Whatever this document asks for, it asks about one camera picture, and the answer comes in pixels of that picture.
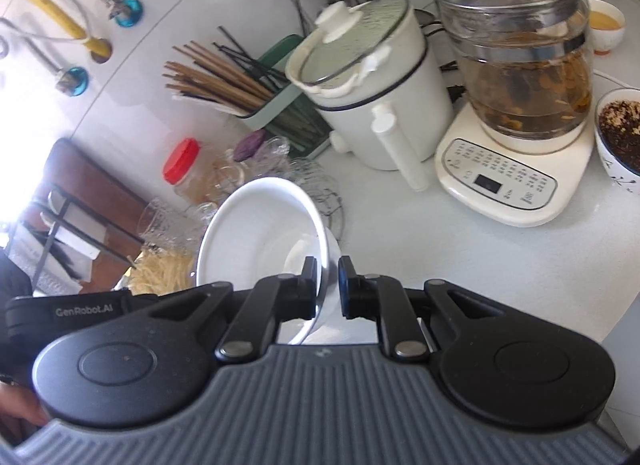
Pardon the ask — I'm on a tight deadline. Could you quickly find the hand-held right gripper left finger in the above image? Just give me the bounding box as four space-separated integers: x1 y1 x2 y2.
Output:
150 256 319 362

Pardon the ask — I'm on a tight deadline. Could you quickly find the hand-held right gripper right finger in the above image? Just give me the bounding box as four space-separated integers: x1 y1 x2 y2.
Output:
338 256 505 362

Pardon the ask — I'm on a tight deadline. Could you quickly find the plain white bowl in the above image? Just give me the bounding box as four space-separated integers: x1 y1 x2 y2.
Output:
195 177 342 346

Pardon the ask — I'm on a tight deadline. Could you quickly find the person's left hand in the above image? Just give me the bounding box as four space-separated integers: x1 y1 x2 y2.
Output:
0 382 49 427

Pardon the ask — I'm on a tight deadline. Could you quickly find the white cutlery holder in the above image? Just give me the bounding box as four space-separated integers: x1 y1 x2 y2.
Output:
47 200 108 261

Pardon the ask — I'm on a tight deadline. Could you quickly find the bowl of dry noodles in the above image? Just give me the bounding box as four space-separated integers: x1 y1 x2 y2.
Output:
129 249 198 296

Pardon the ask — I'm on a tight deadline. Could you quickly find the dark metal dish rack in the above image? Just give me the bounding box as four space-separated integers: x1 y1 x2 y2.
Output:
20 185 146 291

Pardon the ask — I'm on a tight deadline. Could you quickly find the textured glass tumbler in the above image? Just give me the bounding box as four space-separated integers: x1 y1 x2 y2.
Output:
139 197 201 256

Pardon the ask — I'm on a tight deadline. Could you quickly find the cluster of glass cups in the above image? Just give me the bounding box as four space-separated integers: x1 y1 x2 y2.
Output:
210 132 341 226

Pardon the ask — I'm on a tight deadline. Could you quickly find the knife rack with cutting board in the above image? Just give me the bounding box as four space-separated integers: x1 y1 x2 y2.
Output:
27 137 151 266

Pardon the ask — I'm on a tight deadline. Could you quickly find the red lid plastic jar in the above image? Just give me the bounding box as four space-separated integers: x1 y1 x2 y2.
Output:
163 137 226 208

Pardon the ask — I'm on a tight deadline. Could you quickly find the white electric pot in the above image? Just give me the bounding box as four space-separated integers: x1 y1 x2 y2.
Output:
285 0 456 192

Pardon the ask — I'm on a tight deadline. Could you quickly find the bundle of wooden chopsticks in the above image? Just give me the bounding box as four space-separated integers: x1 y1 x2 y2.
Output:
162 40 276 113

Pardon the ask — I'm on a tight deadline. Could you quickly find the teal valve cap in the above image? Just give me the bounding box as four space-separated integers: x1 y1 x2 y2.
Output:
111 0 144 28
55 66 90 96

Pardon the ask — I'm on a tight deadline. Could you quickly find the green white chopstick holder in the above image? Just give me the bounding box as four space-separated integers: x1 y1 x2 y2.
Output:
235 35 333 156

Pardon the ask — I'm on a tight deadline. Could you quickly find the glass pot lid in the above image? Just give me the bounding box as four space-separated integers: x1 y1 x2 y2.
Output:
286 0 412 96

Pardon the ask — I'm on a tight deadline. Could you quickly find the glass electric kettle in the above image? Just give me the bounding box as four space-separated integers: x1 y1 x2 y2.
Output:
434 0 593 154

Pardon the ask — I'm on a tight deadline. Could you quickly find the speckled bowl of grains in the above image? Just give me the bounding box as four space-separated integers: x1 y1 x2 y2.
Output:
594 87 640 190

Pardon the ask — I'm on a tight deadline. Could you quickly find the small bowl yellow liquid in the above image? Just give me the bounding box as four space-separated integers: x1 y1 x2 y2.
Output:
587 0 627 56

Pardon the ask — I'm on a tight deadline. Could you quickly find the metal wire basket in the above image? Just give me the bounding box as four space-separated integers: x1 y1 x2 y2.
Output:
290 160 345 241

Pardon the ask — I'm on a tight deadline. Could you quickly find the yellow wall pipe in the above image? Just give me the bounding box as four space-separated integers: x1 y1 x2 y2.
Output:
0 0 113 63

